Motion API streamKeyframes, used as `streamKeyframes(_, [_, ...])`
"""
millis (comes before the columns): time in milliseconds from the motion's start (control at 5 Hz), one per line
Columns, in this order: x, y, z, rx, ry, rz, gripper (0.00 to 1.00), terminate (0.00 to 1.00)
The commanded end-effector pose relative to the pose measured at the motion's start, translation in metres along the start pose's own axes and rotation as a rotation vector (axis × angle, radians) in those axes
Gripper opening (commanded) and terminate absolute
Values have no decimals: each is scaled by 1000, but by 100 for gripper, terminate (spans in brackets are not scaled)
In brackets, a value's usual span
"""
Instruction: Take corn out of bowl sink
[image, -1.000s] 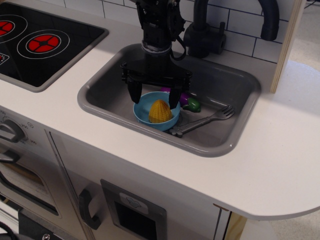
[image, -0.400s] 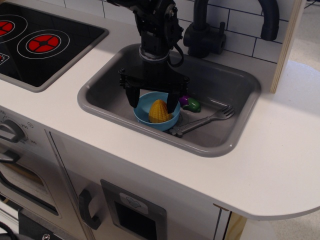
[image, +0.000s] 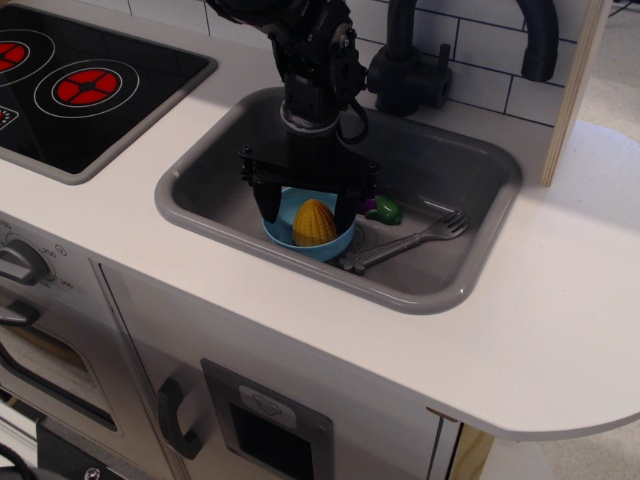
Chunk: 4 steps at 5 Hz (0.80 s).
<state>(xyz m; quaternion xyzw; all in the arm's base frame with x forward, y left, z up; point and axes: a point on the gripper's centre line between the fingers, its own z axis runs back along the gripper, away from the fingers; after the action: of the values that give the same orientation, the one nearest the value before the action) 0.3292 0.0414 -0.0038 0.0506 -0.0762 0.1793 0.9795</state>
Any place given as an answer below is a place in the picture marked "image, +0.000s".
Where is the grey oven door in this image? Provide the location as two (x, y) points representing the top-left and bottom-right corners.
(1, 282), (118, 433)

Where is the grey toy fork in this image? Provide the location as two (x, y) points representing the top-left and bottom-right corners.
(339, 211), (470, 275)

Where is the wooden side post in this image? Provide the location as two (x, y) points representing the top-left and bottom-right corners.
(539, 0), (612, 187)

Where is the purple toy eggplant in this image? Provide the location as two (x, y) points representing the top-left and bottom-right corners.
(357, 194), (402, 225)

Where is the black toy stovetop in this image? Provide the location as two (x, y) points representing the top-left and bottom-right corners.
(1, 4), (217, 185)

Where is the grey oven door handle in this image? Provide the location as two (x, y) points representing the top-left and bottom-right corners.
(0, 300), (40, 327)

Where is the dark grey toy faucet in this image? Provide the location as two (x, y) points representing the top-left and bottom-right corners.
(367, 0), (559, 117)

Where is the grey plastic sink basin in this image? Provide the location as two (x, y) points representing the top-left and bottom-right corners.
(155, 87), (521, 315)

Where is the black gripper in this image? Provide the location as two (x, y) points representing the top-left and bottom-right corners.
(239, 131), (381, 235)

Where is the grey oven knob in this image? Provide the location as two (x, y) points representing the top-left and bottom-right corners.
(1, 239), (50, 286)

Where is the grey cabinet door handle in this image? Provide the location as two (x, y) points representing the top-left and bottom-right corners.
(157, 378), (202, 460)

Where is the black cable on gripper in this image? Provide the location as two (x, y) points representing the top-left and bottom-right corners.
(335, 97), (371, 146)

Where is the grey dispenser panel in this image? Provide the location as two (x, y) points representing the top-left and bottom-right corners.
(201, 359), (335, 480)

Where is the yellow toy corn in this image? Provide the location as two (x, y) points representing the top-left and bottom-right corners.
(292, 199), (337, 247)

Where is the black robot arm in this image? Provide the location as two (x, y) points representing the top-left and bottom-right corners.
(209, 1), (379, 233)

